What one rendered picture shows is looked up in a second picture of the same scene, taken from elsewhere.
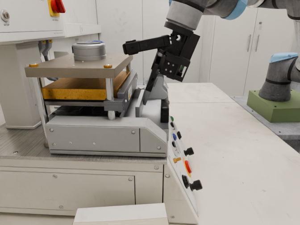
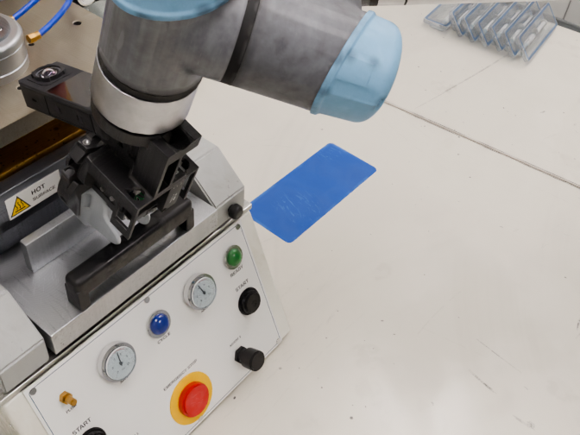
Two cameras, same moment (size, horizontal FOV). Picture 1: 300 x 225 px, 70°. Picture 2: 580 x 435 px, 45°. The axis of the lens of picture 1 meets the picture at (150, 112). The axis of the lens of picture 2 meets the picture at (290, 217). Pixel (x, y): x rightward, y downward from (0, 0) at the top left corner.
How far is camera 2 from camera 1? 0.56 m
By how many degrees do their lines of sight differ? 34
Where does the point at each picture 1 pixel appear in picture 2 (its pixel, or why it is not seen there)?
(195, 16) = (136, 112)
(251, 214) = not seen: outside the picture
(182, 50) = (135, 167)
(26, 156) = not seen: outside the picture
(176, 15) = (93, 87)
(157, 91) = (98, 221)
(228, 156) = (371, 423)
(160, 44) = (86, 126)
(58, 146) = not seen: outside the picture
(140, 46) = (48, 106)
